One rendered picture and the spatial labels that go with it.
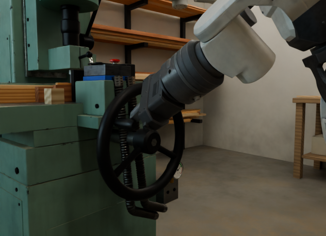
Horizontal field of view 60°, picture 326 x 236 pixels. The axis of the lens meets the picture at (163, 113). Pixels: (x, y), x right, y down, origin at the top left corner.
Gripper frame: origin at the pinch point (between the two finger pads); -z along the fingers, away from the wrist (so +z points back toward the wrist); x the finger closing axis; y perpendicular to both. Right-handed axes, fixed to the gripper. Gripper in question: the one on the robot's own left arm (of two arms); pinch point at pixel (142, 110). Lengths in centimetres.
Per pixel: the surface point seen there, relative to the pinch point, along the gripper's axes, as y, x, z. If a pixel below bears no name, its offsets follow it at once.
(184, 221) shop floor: -118, 29, -112
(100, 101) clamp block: 3.4, 9.4, -14.5
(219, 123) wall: -270, 235, -192
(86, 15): 10, 63, -34
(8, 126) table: 18.9, -1.2, -23.6
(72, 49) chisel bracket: 12.3, 30.4, -23.7
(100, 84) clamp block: 5.3, 12.4, -12.2
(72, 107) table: 7.6, 9.7, -22.0
